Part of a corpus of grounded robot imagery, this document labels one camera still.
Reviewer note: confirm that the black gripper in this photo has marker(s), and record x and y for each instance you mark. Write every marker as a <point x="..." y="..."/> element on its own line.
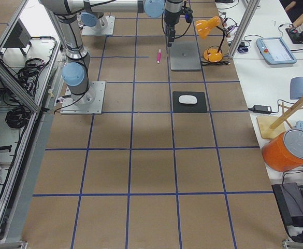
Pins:
<point x="171" y="17"/>

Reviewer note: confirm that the black mousepad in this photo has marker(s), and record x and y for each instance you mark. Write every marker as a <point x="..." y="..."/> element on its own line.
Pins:
<point x="200" y="107"/>

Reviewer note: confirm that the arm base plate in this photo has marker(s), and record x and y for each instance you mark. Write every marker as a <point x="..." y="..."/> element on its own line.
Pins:
<point x="90" y="103"/>
<point x="108" y="31"/>

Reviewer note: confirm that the orange cylindrical container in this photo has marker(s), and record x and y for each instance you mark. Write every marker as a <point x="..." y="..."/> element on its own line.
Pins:
<point x="285" y="152"/>

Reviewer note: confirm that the white computer mouse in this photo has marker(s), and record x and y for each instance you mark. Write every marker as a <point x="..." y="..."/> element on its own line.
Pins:
<point x="187" y="99"/>

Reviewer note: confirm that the pink marker pen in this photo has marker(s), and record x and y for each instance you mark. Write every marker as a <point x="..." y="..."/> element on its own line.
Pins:
<point x="159" y="55"/>

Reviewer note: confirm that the black box device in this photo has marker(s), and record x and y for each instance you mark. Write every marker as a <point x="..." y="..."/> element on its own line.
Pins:
<point x="289" y="198"/>

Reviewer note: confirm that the orange desk lamp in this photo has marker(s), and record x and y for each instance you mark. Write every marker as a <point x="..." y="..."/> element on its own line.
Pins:
<point x="203" y="28"/>

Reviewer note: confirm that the black power adapter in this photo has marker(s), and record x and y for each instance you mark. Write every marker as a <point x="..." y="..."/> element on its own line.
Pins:
<point x="262" y="109"/>

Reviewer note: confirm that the silver laptop notebook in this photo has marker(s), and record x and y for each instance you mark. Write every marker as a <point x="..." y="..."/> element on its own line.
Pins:
<point x="184" y="56"/>

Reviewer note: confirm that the wooden stand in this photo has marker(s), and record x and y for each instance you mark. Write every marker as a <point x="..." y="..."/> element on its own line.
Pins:
<point x="271" y="127"/>

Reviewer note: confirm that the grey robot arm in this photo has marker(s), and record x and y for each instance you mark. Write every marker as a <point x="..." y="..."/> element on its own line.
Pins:
<point x="94" y="20"/>
<point x="66" y="14"/>

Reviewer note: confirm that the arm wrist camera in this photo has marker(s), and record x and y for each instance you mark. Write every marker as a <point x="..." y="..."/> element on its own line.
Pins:
<point x="188" y="14"/>

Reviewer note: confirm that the aluminium frame post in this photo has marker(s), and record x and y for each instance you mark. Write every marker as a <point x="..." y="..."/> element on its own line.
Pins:
<point x="244" y="23"/>

